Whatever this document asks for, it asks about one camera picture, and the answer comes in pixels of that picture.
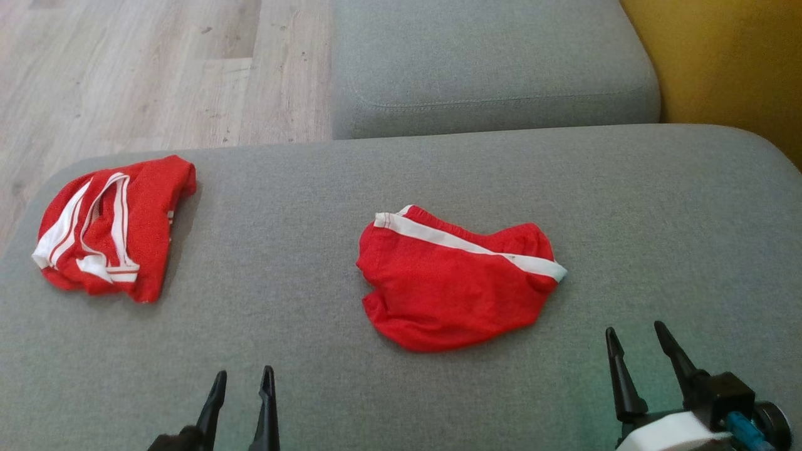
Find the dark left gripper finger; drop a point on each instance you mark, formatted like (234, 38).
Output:
(212, 404)
(267, 413)

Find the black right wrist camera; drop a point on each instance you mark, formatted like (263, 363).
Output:
(730, 394)

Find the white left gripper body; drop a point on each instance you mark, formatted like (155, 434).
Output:
(175, 441)

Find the yellow sofa backrest cushion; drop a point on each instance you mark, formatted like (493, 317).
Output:
(720, 62)

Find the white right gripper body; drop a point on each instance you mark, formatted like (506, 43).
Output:
(670, 433)

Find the red shirt white trim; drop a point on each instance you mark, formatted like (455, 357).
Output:
(144, 219)

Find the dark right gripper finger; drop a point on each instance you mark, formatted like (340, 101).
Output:
(621, 382)
(680, 363)

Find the grey sofa seat cushion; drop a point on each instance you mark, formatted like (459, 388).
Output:
(489, 62)

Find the wide grey sofa seat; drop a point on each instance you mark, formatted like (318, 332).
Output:
(282, 250)

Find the red shorts white stripe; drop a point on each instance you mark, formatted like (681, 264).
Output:
(438, 294)

